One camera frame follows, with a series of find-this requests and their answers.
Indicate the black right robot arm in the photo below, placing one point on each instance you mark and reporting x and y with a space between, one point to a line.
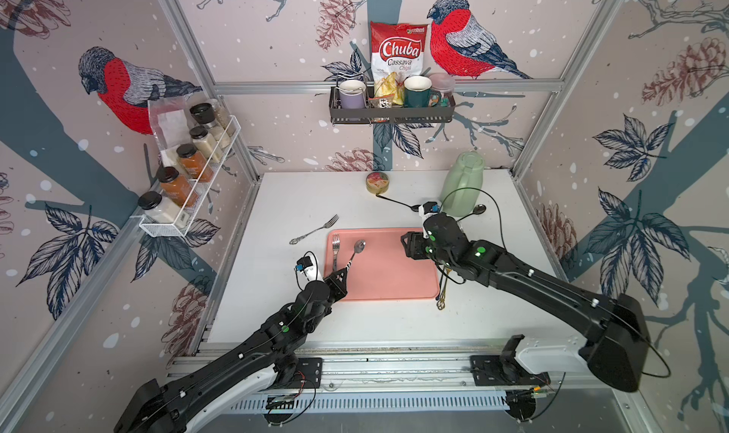
617 338

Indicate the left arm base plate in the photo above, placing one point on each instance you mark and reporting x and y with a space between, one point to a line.
302 373

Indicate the round gold tin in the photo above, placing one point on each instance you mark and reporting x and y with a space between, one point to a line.
377 183

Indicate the black wall shelf basket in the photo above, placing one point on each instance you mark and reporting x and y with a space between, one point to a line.
394 115

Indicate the white powder spice jar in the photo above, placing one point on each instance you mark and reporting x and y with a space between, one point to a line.
162 209

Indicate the black spoon near tin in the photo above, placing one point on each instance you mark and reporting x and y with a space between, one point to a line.
414 208

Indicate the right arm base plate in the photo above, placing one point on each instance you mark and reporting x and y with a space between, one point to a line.
496 370

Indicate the pink lidded clear container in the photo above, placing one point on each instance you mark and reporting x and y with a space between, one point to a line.
442 88

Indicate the red Chuba chips bag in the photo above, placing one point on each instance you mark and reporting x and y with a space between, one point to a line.
397 54

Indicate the gold fork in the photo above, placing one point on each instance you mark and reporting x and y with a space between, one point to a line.
444 288

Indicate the white handled steel spoon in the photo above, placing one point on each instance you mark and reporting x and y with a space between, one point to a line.
358 248

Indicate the white wire spice rack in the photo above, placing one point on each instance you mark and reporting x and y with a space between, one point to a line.
155 230

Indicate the black pepper grinder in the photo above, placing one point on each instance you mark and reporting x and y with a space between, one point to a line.
204 114

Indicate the orange spice jar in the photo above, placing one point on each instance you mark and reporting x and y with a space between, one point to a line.
194 163
177 188

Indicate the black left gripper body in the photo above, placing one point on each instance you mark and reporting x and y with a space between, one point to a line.
327 306

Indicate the green thermos jug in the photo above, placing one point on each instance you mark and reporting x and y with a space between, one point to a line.
460 189

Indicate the beige spice jar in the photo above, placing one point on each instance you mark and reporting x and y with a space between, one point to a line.
206 144

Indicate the clear plastic bag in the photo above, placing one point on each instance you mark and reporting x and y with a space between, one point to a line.
170 122

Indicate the dark green mug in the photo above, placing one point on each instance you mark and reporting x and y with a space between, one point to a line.
419 93

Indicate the patterned handle steel fork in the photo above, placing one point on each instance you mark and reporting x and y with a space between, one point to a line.
335 247

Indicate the brown spice jar back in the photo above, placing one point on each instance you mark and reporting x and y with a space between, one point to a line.
223 116

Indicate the ornate silver fork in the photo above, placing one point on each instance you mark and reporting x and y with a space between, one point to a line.
327 225

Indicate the purple mug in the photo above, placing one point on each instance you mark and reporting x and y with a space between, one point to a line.
352 94

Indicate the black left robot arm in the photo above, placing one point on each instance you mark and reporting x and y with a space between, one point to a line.
265 360

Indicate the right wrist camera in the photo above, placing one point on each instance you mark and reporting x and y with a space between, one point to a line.
423 213

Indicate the pink plastic tray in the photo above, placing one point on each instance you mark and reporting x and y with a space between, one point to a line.
382 271

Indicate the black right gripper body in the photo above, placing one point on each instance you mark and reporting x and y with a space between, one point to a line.
420 247

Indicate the orange spice jar front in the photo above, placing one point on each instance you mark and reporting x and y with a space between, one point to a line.
177 188

